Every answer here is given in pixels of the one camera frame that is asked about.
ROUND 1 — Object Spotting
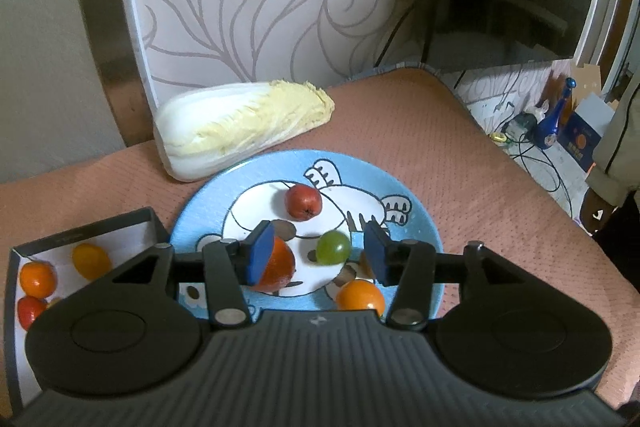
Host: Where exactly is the orange tomato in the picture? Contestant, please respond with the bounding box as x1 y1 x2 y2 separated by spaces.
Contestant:
19 261 57 299

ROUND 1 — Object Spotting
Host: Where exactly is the bright red crabapple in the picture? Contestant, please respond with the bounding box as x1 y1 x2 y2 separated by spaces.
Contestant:
17 296 48 332

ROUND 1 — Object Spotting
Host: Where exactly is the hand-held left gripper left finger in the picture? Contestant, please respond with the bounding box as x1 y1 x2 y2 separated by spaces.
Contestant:
107 219 276 328

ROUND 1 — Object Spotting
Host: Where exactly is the black shallow box white inside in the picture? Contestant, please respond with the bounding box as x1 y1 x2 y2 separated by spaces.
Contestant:
2 206 172 414

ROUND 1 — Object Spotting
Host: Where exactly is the blue gold bottle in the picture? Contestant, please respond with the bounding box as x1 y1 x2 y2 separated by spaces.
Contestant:
532 77 577 151

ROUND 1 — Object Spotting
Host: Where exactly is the blue orange cardboard box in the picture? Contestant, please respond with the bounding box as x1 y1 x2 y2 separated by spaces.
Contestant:
560 92 618 172

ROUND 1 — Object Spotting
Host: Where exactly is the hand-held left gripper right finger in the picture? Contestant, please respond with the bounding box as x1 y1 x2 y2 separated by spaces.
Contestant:
362 219 531 330

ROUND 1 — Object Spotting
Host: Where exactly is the orange mandarin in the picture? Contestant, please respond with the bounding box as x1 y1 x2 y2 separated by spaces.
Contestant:
250 237 297 294

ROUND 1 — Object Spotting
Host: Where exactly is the dark power adapter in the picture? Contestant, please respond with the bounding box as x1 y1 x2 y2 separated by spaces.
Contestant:
502 114 538 142

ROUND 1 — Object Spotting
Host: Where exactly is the brown cardboard box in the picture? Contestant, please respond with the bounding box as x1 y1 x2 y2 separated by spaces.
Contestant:
542 59 603 108

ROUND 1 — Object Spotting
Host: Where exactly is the yellow-orange kumquat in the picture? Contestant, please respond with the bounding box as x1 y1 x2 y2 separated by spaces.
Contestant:
71 243 113 281
335 279 386 315

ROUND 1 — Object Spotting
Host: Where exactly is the orange dotted tablecloth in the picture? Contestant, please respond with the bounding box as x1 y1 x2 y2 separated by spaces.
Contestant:
0 67 640 413

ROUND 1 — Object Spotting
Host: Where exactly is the thin black television cable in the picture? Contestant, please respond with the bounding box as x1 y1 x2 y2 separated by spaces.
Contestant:
375 0 437 68

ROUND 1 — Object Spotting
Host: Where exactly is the green round fruit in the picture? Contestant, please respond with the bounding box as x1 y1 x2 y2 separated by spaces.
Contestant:
315 230 352 266

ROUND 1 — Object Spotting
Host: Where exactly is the dark red crabapple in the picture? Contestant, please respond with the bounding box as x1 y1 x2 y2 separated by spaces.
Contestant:
284 184 323 222

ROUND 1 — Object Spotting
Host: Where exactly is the napa cabbage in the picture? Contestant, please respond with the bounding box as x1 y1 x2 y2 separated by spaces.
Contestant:
152 79 336 182

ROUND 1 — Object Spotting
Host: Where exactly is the blue tiger print plate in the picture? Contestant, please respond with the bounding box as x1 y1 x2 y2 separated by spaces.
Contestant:
169 149 445 320

